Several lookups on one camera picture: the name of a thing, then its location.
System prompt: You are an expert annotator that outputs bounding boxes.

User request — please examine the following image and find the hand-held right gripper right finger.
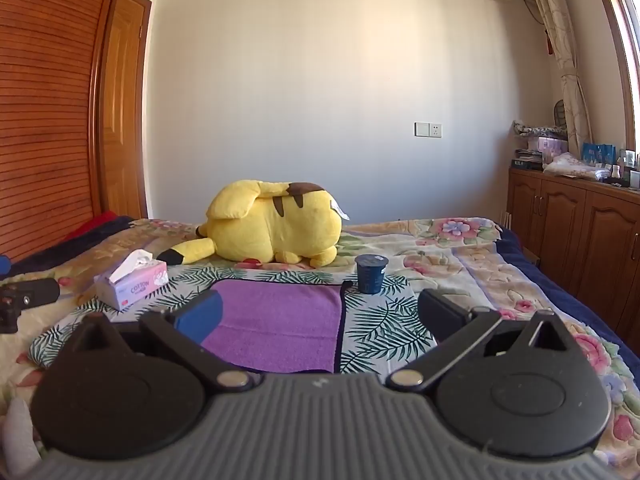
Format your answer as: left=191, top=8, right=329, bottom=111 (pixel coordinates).
left=384, top=287, right=577, bottom=394

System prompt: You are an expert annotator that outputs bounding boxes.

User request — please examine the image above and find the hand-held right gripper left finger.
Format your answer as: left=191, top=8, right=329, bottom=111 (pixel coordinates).
left=65, top=289, right=257, bottom=393

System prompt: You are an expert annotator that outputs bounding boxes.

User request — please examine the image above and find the purple towel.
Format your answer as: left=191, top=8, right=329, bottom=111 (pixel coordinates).
left=200, top=279, right=351, bottom=375

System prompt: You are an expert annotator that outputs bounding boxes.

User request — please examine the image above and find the leaf-print towel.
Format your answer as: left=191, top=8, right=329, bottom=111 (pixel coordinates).
left=30, top=264, right=441, bottom=376

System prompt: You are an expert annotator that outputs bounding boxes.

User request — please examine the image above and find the floral bedspread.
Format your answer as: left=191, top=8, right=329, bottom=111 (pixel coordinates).
left=0, top=217, right=640, bottom=480

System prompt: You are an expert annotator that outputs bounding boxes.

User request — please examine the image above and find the dark blue blanket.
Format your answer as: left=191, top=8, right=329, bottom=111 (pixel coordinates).
left=497, top=226, right=640, bottom=378
left=0, top=216, right=135, bottom=281

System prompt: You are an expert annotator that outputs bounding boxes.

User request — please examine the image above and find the pink tissue box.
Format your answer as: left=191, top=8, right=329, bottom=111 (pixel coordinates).
left=93, top=249, right=169, bottom=312

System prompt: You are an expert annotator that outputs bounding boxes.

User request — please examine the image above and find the dark blue cup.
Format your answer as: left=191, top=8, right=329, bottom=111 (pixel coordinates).
left=354, top=254, right=389, bottom=295

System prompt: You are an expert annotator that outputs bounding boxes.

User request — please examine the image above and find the red cloth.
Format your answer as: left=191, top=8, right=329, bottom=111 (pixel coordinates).
left=62, top=210, right=121, bottom=242

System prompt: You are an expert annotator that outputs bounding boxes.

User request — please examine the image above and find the yellow plush toy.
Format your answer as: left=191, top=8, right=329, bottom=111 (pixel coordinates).
left=157, top=178, right=349, bottom=268

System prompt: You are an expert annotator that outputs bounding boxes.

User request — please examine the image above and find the white cloth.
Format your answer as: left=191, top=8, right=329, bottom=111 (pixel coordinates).
left=0, top=397, right=44, bottom=479

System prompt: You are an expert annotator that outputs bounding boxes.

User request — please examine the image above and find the wooden cabinet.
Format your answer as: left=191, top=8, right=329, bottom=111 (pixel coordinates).
left=506, top=166, right=640, bottom=313

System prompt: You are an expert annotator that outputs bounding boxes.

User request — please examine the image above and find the slatted wooden wardrobe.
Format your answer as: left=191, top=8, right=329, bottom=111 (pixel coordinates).
left=0, top=0, right=127, bottom=264

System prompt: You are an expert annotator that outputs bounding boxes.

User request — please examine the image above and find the stack of boxes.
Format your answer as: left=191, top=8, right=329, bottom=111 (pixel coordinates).
left=511, top=120, right=569, bottom=171

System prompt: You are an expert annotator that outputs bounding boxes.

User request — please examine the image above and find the pale floral cloth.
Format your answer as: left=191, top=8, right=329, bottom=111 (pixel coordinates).
left=542, top=152, right=614, bottom=182

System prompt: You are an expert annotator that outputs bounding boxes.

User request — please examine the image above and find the wooden door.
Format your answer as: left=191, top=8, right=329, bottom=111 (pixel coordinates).
left=97, top=0, right=153, bottom=221

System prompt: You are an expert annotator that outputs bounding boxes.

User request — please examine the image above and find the blue printed box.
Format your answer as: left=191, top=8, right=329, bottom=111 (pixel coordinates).
left=581, top=142, right=617, bottom=167

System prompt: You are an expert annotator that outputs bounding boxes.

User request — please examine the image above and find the patterned beige curtain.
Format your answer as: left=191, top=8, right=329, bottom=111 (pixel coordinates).
left=520, top=0, right=594, bottom=149

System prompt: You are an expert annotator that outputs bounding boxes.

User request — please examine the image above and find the wooden window frame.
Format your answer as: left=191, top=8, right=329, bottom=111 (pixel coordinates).
left=587, top=0, right=640, bottom=155

